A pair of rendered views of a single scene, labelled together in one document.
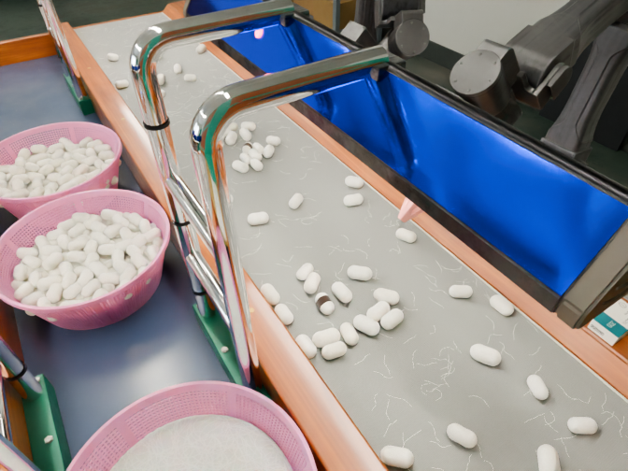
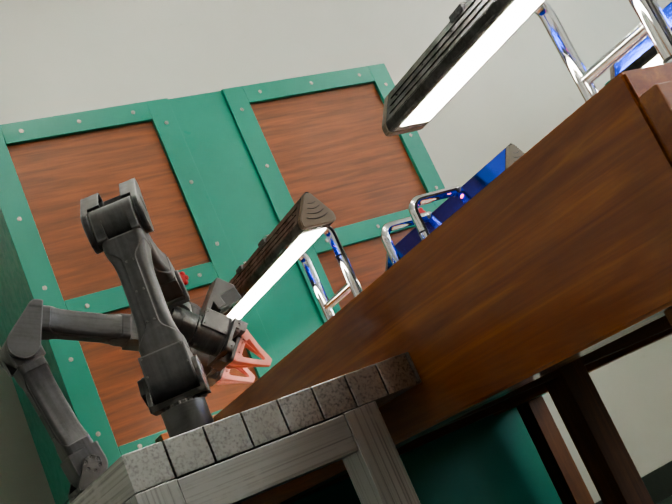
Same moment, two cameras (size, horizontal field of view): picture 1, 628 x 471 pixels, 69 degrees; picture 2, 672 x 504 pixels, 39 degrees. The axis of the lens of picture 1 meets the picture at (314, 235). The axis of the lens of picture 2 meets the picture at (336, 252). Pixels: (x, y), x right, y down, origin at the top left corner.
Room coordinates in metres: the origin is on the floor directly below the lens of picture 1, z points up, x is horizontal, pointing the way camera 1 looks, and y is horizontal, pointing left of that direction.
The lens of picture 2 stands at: (2.48, 0.14, 0.55)
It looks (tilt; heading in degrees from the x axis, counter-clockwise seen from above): 13 degrees up; 180
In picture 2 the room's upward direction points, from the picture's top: 24 degrees counter-clockwise
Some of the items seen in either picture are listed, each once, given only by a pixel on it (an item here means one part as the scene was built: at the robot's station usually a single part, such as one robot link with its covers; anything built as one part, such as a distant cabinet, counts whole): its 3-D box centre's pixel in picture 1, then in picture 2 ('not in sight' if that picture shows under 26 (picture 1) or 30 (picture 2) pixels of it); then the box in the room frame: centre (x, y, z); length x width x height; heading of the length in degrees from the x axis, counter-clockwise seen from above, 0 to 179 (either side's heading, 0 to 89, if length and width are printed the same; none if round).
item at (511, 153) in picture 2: not in sight; (449, 215); (0.14, 0.46, 1.08); 0.62 x 0.08 x 0.07; 32
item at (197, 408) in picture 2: not in sight; (192, 429); (1.21, -0.13, 0.71); 0.20 x 0.07 x 0.08; 34
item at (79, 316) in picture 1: (92, 262); not in sight; (0.52, 0.36, 0.72); 0.27 x 0.27 x 0.10
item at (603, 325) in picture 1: (616, 321); not in sight; (0.35, -0.39, 0.77); 0.06 x 0.04 x 0.02; 122
